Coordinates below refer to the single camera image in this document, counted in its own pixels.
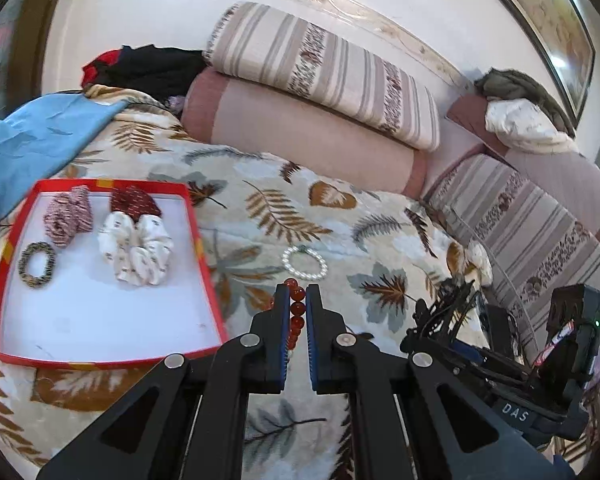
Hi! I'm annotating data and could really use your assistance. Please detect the red cardboard box tray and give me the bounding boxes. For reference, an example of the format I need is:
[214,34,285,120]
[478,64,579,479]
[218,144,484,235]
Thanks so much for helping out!
[0,178,231,371]

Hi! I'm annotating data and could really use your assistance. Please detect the brown wooden door frame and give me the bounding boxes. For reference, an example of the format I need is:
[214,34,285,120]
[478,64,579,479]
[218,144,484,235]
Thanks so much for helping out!
[22,0,76,96]

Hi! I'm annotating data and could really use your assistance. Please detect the black clothes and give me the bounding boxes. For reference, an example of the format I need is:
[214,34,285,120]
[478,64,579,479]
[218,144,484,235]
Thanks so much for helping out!
[94,45,208,98]

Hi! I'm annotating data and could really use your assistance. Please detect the pink cushion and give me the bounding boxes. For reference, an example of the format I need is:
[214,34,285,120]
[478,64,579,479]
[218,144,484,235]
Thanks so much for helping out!
[446,95,600,241]

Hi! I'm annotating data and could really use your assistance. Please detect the white patterned scrunchie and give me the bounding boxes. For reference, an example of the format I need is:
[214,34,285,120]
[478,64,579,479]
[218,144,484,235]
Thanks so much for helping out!
[97,211,175,287]

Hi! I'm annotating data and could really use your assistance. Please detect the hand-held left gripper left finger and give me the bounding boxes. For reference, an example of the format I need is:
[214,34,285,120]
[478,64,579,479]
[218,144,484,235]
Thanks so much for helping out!
[35,282,293,480]

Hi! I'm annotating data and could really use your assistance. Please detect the white and olive clothes pile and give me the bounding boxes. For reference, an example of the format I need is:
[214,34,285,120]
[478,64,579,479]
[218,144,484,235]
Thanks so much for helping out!
[474,69,576,136]

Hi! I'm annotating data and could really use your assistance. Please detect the red cloth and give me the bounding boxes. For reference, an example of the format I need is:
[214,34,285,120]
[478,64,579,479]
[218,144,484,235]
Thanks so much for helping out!
[82,50,123,86]

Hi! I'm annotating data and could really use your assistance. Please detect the striped floral cushion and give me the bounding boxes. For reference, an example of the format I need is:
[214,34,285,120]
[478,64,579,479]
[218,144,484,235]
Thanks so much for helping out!
[422,154,600,356]

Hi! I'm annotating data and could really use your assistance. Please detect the white pearl bracelet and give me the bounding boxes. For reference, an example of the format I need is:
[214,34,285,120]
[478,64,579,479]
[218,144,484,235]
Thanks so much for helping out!
[281,245,328,282]

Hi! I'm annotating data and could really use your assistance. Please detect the red bead bracelet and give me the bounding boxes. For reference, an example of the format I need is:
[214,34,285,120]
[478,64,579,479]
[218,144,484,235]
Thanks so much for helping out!
[271,277,308,361]

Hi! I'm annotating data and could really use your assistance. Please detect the leaf print fleece blanket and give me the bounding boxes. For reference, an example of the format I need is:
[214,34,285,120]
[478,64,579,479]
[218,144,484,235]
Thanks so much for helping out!
[0,85,536,480]

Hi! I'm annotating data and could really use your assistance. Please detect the striped floral pillow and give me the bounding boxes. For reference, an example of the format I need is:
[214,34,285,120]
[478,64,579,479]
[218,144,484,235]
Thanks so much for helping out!
[202,1,442,152]

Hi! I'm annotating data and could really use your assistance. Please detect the pink patterned scrunchie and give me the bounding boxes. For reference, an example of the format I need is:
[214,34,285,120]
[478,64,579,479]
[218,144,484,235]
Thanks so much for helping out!
[43,185,95,248]

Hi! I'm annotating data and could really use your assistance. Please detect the white cloth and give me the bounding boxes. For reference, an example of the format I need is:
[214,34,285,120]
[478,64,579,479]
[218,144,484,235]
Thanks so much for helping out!
[485,99,578,153]

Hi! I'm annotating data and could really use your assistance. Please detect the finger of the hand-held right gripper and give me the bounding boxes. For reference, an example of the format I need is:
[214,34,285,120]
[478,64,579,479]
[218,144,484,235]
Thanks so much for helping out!
[400,330,486,368]
[415,280,481,346]

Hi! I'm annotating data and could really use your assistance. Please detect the pink bolster pillow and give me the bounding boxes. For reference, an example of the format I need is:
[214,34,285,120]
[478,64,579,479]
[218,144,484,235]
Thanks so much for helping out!
[181,67,428,198]

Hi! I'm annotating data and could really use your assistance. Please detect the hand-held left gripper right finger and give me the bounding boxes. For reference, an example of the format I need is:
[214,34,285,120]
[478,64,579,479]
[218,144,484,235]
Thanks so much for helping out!
[305,284,578,480]

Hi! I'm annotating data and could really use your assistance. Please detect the dark red scrunchie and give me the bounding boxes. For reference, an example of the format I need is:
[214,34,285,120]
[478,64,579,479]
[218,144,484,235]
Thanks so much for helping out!
[110,185,163,221]

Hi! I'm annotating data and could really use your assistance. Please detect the dark beaded bracelet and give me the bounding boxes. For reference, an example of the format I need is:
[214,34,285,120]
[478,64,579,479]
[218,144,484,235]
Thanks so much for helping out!
[18,241,56,289]

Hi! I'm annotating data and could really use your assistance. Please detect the framed wall picture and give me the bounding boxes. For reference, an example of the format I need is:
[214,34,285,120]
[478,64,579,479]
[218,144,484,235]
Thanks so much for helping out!
[460,0,597,131]

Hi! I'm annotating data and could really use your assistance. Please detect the blue cloth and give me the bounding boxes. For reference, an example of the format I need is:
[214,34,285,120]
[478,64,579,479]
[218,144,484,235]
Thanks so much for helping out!
[0,94,128,241]

